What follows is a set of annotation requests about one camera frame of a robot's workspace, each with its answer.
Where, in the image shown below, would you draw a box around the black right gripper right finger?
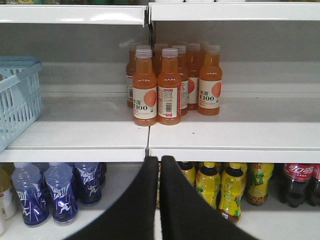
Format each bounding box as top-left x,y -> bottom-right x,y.
161,155 -> 256,240

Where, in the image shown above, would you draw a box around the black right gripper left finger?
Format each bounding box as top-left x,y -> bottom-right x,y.
67,156 -> 158,240

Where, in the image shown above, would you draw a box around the light blue plastic basket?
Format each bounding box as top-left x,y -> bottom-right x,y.
0,56 -> 43,151

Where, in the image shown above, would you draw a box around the yellow lemon tea bottle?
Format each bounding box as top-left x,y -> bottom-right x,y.
196,162 -> 221,210
246,162 -> 275,206
178,161 -> 196,187
218,162 -> 246,223

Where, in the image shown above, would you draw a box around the blue sports drink bottle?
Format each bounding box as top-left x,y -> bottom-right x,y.
74,162 -> 102,206
11,162 -> 49,227
44,162 -> 78,226

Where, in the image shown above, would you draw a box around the plastic cola bottle red label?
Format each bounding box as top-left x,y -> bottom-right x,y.
279,163 -> 314,208
307,163 -> 320,206

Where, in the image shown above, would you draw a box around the orange C100 juice bottle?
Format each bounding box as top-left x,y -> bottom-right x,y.
132,48 -> 158,127
197,44 -> 223,116
157,48 -> 182,126

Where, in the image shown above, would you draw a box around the orange juice bottle white label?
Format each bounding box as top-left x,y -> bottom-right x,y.
0,168 -> 17,220

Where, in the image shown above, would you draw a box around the white store shelving unit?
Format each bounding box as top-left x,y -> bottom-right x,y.
0,2 -> 320,240

